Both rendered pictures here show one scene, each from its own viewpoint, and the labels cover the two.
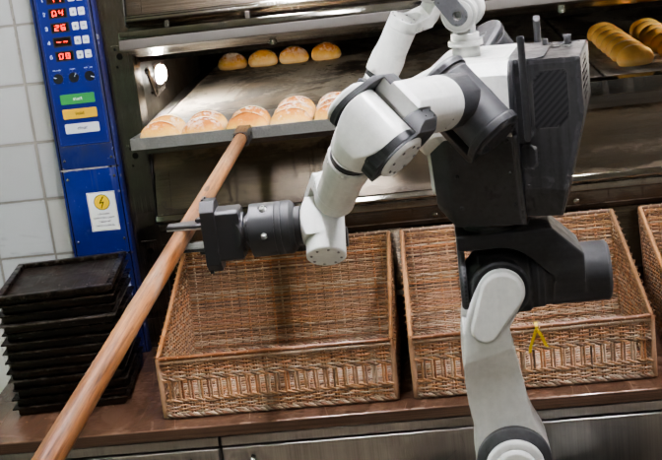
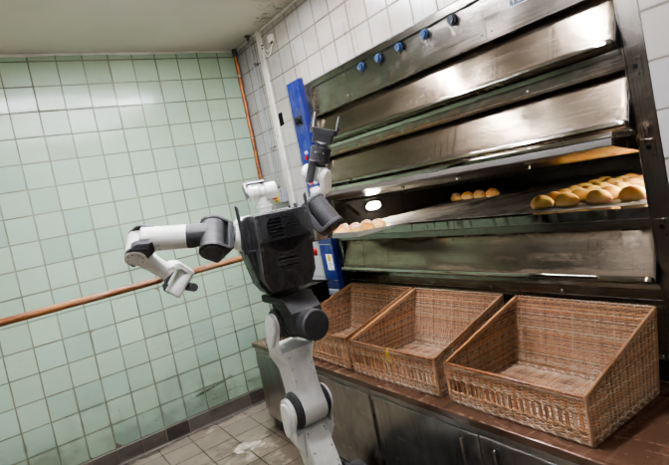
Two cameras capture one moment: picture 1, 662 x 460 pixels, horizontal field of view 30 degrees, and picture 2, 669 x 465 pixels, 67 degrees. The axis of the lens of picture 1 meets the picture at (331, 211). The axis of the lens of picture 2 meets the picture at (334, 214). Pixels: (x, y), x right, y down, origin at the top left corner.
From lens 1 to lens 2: 235 cm
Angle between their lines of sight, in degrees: 52
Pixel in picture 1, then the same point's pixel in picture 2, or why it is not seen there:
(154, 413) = not seen: hidden behind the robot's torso
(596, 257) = (301, 317)
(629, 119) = (514, 242)
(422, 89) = (148, 231)
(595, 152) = (494, 259)
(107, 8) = not seen: hidden behind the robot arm
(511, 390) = (289, 374)
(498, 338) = (274, 347)
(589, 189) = (494, 281)
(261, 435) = not seen: hidden behind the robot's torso
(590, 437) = (407, 419)
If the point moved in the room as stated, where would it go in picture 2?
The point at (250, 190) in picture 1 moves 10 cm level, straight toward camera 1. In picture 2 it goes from (369, 260) to (357, 264)
